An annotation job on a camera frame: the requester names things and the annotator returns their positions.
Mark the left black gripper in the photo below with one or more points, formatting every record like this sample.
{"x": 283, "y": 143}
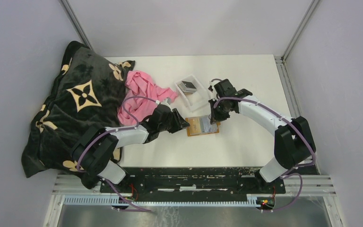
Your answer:
{"x": 179, "y": 123}

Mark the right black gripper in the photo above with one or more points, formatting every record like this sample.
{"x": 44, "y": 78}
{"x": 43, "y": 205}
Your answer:
{"x": 215, "y": 117}

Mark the gold vip card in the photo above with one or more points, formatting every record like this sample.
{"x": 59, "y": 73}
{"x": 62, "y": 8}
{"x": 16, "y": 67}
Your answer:
{"x": 195, "y": 126}

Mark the white plastic tray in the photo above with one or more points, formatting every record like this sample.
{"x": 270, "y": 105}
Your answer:
{"x": 196, "y": 100}

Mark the yellow leather card holder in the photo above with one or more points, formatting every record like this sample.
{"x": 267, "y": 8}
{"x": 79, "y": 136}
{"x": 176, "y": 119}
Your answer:
{"x": 218, "y": 123}

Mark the stack of credit cards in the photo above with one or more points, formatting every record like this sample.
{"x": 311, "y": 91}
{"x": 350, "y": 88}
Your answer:
{"x": 187, "y": 87}

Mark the silver credit card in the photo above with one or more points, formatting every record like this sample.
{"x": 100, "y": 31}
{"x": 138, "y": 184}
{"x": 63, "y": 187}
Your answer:
{"x": 206, "y": 125}

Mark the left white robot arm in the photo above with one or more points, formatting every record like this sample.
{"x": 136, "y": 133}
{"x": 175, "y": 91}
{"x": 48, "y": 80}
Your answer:
{"x": 93, "y": 151}

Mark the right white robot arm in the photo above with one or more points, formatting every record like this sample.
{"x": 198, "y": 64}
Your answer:
{"x": 294, "y": 146}

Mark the pink cloth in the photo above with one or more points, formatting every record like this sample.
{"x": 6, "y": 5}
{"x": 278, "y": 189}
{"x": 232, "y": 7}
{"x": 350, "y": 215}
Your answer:
{"x": 141, "y": 96}

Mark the black floral blanket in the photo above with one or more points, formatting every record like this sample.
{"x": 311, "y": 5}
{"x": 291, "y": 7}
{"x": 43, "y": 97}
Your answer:
{"x": 88, "y": 90}

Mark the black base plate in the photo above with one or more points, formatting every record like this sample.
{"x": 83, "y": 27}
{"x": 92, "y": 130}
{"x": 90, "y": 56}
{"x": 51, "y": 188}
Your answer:
{"x": 195, "y": 184}

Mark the white slotted cable duct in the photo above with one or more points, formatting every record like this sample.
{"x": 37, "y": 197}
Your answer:
{"x": 113, "y": 200}

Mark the aluminium frame rail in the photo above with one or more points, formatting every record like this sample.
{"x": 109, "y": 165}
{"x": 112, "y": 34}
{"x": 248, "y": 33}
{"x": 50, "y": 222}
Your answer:
{"x": 314, "y": 184}

